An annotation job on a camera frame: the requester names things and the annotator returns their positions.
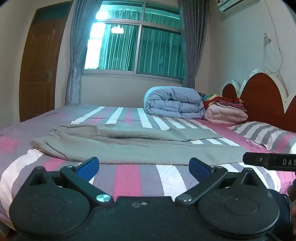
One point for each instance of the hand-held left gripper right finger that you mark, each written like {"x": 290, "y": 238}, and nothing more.
{"x": 199, "y": 167}

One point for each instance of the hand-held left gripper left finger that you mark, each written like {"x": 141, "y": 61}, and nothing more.
{"x": 87, "y": 166}

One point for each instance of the white wall socket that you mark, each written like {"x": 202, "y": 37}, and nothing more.
{"x": 267, "y": 38}

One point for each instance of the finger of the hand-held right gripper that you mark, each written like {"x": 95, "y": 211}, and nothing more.
{"x": 254, "y": 159}

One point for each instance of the green glass window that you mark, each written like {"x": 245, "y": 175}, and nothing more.
{"x": 159, "y": 53}

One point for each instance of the red wooden headboard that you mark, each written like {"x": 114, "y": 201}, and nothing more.
{"x": 261, "y": 99}

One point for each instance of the white air conditioner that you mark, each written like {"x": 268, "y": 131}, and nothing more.
{"x": 231, "y": 5}

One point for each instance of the striped pink grey bed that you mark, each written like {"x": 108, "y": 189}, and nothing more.
{"x": 150, "y": 176}

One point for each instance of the folded red colourful cloths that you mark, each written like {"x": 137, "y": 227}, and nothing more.
{"x": 229, "y": 102}

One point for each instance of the grey pants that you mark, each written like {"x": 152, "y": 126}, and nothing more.
{"x": 115, "y": 143}

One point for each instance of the folded pink blanket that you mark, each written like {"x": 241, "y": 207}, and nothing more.
{"x": 224, "y": 114}

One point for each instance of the striped pink grey pillow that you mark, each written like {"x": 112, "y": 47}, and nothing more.
{"x": 261, "y": 134}

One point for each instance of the folded light blue quilt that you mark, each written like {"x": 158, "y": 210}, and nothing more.
{"x": 171, "y": 102}

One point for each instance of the brown wooden door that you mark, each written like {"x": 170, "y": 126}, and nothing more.
{"x": 39, "y": 69}

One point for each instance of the grey curtain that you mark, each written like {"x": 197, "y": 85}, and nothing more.
{"x": 194, "y": 46}
{"x": 76, "y": 46}

